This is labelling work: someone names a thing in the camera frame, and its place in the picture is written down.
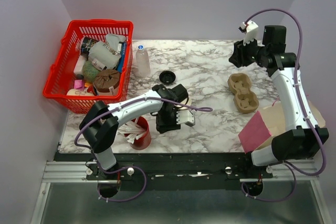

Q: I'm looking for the blue book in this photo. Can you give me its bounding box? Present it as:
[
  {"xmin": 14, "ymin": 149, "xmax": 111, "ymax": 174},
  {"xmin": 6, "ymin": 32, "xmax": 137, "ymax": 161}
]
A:
[{"xmin": 116, "ymin": 41, "xmax": 128, "ymax": 73}]

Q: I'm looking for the brown cardboard cup carrier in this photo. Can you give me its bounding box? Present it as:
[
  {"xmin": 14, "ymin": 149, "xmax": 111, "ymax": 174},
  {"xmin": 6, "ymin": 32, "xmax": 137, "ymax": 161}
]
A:
[{"xmin": 227, "ymin": 73, "xmax": 259, "ymax": 114}]

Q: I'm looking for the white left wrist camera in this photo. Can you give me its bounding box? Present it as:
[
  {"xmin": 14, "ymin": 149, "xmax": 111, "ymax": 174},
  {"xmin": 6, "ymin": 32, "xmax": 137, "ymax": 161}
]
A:
[{"xmin": 176, "ymin": 110, "xmax": 195, "ymax": 127}]

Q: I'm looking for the dark printed can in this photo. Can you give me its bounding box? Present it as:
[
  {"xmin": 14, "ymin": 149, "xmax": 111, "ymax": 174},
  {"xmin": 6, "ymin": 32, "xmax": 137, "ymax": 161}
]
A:
[{"xmin": 78, "ymin": 36, "xmax": 99, "ymax": 57}]

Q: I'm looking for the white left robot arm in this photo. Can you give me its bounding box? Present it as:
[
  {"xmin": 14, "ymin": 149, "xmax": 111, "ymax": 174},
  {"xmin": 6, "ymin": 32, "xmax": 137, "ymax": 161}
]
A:
[{"xmin": 79, "ymin": 84, "xmax": 188, "ymax": 179}]

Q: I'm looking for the clear plastic water bottle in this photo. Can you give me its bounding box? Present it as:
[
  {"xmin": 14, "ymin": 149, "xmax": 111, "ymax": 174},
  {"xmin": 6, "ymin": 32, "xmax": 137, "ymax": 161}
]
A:
[{"xmin": 135, "ymin": 45, "xmax": 151, "ymax": 77}]

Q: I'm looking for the aluminium frame rail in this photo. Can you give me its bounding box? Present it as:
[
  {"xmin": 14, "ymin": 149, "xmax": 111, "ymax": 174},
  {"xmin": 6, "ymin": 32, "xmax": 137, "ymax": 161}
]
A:
[{"xmin": 42, "ymin": 162, "xmax": 97, "ymax": 183}]

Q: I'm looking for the grey cloth pouch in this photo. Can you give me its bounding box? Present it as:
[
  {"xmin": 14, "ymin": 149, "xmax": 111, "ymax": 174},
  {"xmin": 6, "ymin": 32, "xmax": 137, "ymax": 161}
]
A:
[{"xmin": 88, "ymin": 34, "xmax": 127, "ymax": 71}]

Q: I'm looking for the red cylindrical straw holder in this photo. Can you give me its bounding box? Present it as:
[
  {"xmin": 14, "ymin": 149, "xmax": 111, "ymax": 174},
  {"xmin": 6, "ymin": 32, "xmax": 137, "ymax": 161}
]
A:
[{"xmin": 129, "ymin": 116, "xmax": 152, "ymax": 150}]

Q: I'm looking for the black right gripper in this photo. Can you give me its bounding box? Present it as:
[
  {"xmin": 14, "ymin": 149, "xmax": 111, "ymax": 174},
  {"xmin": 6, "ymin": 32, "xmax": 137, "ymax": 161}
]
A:
[{"xmin": 228, "ymin": 35, "xmax": 268, "ymax": 68}]

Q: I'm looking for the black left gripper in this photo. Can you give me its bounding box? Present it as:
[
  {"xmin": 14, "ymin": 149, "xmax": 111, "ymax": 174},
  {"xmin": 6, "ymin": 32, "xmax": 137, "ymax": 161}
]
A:
[{"xmin": 156, "ymin": 109, "xmax": 181, "ymax": 135}]

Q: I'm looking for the red plastic shopping basket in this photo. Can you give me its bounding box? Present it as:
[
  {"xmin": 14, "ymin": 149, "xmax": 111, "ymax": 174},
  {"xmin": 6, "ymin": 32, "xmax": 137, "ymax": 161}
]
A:
[{"xmin": 43, "ymin": 19, "xmax": 134, "ymax": 114}]

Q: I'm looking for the brown paper coffee cup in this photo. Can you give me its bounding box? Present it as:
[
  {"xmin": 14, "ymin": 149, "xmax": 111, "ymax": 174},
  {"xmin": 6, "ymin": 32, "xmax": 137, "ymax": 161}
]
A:
[{"xmin": 174, "ymin": 97, "xmax": 192, "ymax": 110}]

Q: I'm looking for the pink small packet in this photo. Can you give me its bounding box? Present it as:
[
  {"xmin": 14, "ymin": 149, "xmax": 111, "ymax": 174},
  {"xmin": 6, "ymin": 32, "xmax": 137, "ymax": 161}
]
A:
[{"xmin": 73, "ymin": 80, "xmax": 85, "ymax": 90}]

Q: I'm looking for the brown round lidded box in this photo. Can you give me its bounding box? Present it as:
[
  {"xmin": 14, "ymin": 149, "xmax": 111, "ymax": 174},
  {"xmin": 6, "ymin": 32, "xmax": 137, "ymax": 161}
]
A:
[{"xmin": 93, "ymin": 69, "xmax": 121, "ymax": 96}]

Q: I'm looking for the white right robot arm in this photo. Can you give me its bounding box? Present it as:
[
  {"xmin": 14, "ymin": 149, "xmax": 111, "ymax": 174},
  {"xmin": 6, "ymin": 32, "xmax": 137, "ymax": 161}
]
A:
[{"xmin": 229, "ymin": 21, "xmax": 329, "ymax": 178}]

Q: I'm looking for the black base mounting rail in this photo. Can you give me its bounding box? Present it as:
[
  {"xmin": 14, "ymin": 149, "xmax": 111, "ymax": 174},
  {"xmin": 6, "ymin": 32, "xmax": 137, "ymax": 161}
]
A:
[{"xmin": 54, "ymin": 153, "xmax": 272, "ymax": 194}]

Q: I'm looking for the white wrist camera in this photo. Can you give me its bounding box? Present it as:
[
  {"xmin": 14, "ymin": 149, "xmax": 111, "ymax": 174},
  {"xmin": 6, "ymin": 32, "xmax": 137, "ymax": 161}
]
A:
[
  {"xmin": 176, "ymin": 110, "xmax": 195, "ymax": 127},
  {"xmin": 238, "ymin": 20, "xmax": 259, "ymax": 46}
]

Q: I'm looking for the black plastic cup lid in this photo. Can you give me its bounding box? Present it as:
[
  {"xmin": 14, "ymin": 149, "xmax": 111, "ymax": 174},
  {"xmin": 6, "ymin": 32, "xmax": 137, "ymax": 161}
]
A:
[{"xmin": 159, "ymin": 70, "xmax": 176, "ymax": 85}]

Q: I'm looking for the pink and beige paper bag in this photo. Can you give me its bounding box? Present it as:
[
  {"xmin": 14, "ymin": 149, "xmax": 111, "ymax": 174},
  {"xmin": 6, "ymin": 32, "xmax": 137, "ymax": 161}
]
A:
[{"xmin": 238, "ymin": 100, "xmax": 326, "ymax": 154}]

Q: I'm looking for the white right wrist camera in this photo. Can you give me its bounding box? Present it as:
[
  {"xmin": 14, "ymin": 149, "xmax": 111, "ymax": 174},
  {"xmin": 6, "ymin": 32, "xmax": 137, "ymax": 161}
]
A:
[{"xmin": 238, "ymin": 20, "xmax": 259, "ymax": 46}]

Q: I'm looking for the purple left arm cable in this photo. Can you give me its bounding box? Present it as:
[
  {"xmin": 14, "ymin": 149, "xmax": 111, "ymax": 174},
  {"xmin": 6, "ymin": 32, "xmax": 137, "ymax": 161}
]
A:
[{"xmin": 74, "ymin": 97, "xmax": 213, "ymax": 202}]

